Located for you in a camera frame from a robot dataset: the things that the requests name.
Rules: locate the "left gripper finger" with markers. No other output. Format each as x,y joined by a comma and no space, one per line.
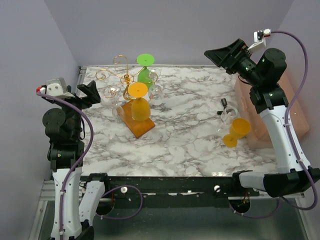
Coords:
86,89
93,95

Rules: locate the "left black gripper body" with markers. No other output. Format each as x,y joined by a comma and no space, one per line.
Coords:
81,103

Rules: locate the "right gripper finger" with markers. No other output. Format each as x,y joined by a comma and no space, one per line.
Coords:
219,61
220,53

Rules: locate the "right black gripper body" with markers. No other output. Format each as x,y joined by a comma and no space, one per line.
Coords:
242,64

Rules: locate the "clear wine glass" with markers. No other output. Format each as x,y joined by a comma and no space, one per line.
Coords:
112,93
155,91

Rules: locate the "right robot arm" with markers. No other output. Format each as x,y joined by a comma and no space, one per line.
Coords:
295,173

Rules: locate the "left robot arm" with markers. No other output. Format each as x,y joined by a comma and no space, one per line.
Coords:
71,135

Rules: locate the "orange hanging wine glass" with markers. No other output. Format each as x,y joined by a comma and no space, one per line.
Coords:
140,108

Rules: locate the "wooden rack base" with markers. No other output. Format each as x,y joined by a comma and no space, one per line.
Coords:
138,128

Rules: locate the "green wine glass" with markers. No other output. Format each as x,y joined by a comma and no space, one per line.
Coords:
145,60

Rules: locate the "orange wine glass on table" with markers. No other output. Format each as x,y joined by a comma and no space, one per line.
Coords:
239,128

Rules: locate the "black cylinder piece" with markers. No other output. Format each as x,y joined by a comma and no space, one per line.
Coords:
224,104

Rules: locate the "clear glass on table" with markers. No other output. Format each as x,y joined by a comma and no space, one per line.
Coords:
229,114

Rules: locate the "pink plastic storage box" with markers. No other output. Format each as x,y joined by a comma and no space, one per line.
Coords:
258,137

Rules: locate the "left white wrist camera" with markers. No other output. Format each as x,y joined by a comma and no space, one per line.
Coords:
56,88

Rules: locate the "gold wire glass rack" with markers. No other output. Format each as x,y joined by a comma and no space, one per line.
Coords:
126,79

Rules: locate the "black mounting rail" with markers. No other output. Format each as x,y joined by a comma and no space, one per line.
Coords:
132,192

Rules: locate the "aluminium frame rail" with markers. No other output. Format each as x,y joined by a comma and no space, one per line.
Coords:
47,192

